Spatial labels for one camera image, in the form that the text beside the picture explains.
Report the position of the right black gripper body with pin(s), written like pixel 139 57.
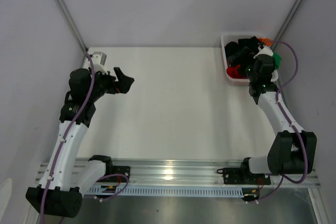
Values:
pixel 243 54

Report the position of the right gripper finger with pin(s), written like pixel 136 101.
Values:
pixel 235 69
pixel 235 58

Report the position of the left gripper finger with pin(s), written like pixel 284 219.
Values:
pixel 118 72
pixel 124 83

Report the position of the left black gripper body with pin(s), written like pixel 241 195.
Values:
pixel 103 84

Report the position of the red t shirt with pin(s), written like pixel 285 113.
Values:
pixel 234 76

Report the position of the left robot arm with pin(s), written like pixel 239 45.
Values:
pixel 57 194

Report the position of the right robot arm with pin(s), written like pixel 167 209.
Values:
pixel 292 152

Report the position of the black t shirt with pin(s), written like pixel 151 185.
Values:
pixel 251 43

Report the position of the white plastic basket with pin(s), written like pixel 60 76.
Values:
pixel 234 36

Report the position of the orange t shirt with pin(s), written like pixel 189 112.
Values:
pixel 266 41

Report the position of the green t shirt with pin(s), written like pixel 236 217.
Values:
pixel 277 60

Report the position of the right corner metal profile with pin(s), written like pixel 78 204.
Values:
pixel 289 18

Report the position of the corner metal profile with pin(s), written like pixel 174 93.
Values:
pixel 71 23
pixel 289 18

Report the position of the left corner metal profile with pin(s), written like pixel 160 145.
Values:
pixel 71 23

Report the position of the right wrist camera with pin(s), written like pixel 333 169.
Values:
pixel 267 51

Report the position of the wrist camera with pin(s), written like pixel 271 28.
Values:
pixel 267 51
pixel 98 59

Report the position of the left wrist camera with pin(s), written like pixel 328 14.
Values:
pixel 98 59

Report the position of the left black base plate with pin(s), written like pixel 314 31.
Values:
pixel 124 170

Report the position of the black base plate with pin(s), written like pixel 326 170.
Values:
pixel 238 176
pixel 124 170

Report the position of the slotted cable duct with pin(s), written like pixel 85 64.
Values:
pixel 183 191

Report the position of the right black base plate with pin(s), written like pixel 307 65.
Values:
pixel 238 176

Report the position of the aluminium mounting rail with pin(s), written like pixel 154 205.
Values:
pixel 183 173

